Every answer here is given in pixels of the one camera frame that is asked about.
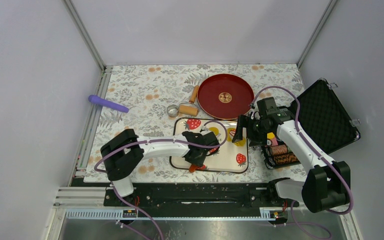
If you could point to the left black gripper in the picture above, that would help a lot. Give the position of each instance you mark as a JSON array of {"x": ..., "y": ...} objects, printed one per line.
[{"x": 197, "y": 162}]

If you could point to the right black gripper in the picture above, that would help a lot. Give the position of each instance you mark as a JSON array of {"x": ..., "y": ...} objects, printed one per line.
[{"x": 243, "y": 121}]

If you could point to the orange handle metal scraper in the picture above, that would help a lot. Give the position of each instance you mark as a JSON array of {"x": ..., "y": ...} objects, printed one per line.
[{"x": 194, "y": 168}]

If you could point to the red round plate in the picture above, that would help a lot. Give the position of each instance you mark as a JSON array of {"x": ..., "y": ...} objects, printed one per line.
[{"x": 225, "y": 96}]

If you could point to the strawberry print tray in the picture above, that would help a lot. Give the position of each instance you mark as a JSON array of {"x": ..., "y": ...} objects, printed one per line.
[{"x": 231, "y": 157}]

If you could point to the wooden dough roller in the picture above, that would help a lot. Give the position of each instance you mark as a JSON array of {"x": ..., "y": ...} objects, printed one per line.
[{"x": 190, "y": 107}]

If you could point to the metal ring cutter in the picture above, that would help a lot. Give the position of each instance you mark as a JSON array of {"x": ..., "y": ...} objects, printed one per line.
[{"x": 172, "y": 111}]

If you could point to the purple handle tool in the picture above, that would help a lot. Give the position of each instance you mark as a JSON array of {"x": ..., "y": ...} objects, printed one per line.
[{"x": 94, "y": 99}]

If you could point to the yellow dough lump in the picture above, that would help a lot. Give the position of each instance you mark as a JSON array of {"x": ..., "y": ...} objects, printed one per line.
[{"x": 215, "y": 130}]

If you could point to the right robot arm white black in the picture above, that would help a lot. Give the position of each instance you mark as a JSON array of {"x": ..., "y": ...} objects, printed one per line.
[{"x": 328, "y": 182}]

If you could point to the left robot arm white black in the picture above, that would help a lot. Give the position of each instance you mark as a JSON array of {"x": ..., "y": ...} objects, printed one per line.
[{"x": 124, "y": 152}]

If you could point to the floral table mat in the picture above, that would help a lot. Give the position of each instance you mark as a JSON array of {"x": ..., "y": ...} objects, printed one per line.
[{"x": 147, "y": 91}]

